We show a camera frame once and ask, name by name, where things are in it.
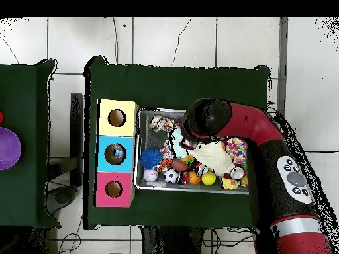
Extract colourful heart-print cloth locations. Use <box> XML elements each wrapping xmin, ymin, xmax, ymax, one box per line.
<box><xmin>226</xmin><ymin>137</ymin><xmax>249</xmax><ymax>166</ymax></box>

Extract small brown football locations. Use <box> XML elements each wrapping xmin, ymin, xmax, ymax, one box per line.
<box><xmin>170</xmin><ymin>157</ymin><xmax>190</xmax><ymax>172</ymax></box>

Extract purple plastic bowl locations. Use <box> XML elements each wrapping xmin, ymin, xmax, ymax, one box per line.
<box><xmin>0</xmin><ymin>126</ymin><xmax>22</xmax><ymax>171</ymax></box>

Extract small white baseball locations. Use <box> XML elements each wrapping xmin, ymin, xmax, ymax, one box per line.
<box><xmin>143</xmin><ymin>168</ymin><xmax>159</xmax><ymax>183</ymax></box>

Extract dark green table cloth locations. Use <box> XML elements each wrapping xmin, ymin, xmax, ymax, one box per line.
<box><xmin>83</xmin><ymin>56</ymin><xmax>271</xmax><ymax>230</ymax></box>
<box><xmin>0</xmin><ymin>59</ymin><xmax>61</xmax><ymax>229</ymax></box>

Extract wooden box with three holes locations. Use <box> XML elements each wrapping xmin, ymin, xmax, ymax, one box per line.
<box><xmin>93</xmin><ymin>99</ymin><xmax>139</xmax><ymax>208</ymax></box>

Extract small soccer ball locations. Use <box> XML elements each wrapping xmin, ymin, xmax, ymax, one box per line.
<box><xmin>163</xmin><ymin>168</ymin><xmax>181</xmax><ymax>184</ymax></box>

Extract black cable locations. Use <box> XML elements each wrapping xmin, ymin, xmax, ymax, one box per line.
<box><xmin>304</xmin><ymin>149</ymin><xmax>339</xmax><ymax>154</ymax></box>

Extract crushed clear plastic bottle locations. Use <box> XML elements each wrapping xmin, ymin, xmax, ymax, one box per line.
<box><xmin>106</xmin><ymin>144</ymin><xmax>127</xmax><ymax>165</ymax></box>

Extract cream waffle cloth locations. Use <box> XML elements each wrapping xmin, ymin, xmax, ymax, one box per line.
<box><xmin>190</xmin><ymin>141</ymin><xmax>236</xmax><ymax>175</ymax></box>

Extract blue spiky rubber ball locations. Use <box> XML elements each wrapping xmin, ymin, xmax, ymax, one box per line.
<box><xmin>139</xmin><ymin>148</ymin><xmax>163</xmax><ymax>170</ymax></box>

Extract crushed silver can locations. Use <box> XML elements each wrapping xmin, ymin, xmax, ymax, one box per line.
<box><xmin>148</xmin><ymin>114</ymin><xmax>167</xmax><ymax>132</ymax></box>

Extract light blue waffle cloth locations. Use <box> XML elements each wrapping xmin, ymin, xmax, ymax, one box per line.
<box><xmin>168</xmin><ymin>126</ymin><xmax>191</xmax><ymax>159</ymax></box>

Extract shallow wire mesh bin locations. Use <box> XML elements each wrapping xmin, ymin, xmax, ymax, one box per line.
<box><xmin>134</xmin><ymin>107</ymin><xmax>250</xmax><ymax>195</ymax></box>

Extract small orange basketball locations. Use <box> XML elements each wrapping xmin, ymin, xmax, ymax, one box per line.
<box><xmin>187</xmin><ymin>170</ymin><xmax>202</xmax><ymax>185</ymax></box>

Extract black upright panel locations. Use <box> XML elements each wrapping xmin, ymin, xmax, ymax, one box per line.
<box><xmin>70</xmin><ymin>92</ymin><xmax>85</xmax><ymax>186</ymax></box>

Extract plain yellow ball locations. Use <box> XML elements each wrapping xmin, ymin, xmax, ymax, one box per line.
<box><xmin>201</xmin><ymin>170</ymin><xmax>217</xmax><ymax>186</ymax></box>

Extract dark grey floor base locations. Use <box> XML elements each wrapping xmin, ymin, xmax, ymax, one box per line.
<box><xmin>46</xmin><ymin>185</ymin><xmax>77</xmax><ymax>215</ymax></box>

